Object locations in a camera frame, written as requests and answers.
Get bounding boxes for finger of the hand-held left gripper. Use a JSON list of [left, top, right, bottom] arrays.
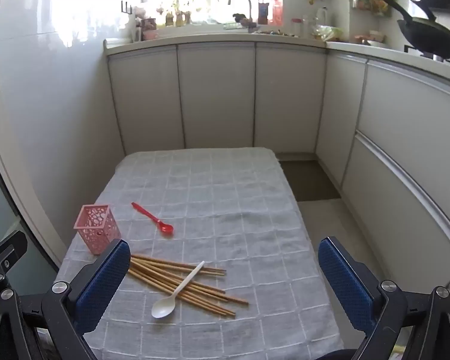
[[0, 230, 28, 297]]

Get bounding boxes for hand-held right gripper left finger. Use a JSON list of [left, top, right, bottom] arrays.
[[0, 238, 132, 360]]

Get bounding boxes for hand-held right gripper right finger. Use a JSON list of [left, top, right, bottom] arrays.
[[317, 236, 450, 360]]

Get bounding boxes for bunch of wooden chopsticks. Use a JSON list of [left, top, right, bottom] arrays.
[[127, 254, 249, 317]]

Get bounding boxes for pink perforated utensil holder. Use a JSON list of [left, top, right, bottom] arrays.
[[74, 204, 121, 256]]

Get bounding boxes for white plastic spoon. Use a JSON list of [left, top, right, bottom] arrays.
[[151, 260, 206, 319]]

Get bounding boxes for red plastic spoon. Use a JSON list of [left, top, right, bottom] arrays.
[[131, 202, 174, 237]]

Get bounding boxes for frosted glass door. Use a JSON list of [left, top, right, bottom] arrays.
[[0, 131, 62, 301]]

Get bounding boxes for brown floor mat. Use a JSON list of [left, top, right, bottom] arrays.
[[277, 152, 341, 202]]

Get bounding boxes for grey chequered tablecloth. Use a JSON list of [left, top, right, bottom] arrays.
[[62, 147, 346, 360]]

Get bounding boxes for white kitchen cabinet unit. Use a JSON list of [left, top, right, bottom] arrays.
[[104, 32, 450, 308]]

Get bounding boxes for gas stove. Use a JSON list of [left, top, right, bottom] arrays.
[[403, 44, 450, 69]]

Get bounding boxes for small kitchen bowls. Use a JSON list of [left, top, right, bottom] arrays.
[[354, 30, 387, 47]]

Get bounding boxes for bag of green vegetables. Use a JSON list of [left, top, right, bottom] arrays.
[[313, 24, 344, 42]]

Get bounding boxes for black wok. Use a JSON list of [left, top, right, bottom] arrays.
[[380, 0, 450, 59]]

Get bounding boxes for clear glass jug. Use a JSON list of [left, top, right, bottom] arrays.
[[315, 6, 329, 38]]

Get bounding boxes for row of small windowsill ornaments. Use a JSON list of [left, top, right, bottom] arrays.
[[155, 0, 194, 28]]

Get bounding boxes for chrome curved faucet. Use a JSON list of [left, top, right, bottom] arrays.
[[228, 0, 256, 32]]

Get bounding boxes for wire wall rack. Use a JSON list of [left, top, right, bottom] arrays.
[[352, 0, 398, 17]]

